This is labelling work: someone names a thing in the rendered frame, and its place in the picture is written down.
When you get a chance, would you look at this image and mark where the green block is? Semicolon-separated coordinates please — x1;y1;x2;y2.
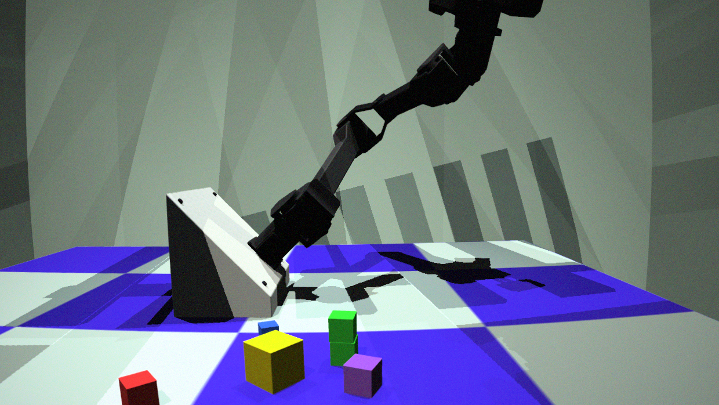
330;334;358;366
328;310;357;343

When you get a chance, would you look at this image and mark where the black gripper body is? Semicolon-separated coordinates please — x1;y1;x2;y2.
454;0;544;43

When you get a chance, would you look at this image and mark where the yellow cube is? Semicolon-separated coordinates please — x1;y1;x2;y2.
243;330;305;394

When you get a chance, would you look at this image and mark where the purple block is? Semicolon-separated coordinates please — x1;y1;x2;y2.
343;354;383;398

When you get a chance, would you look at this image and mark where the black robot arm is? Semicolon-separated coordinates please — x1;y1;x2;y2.
247;0;493;270

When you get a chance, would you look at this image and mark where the blue cube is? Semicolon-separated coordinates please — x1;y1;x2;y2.
257;320;279;336

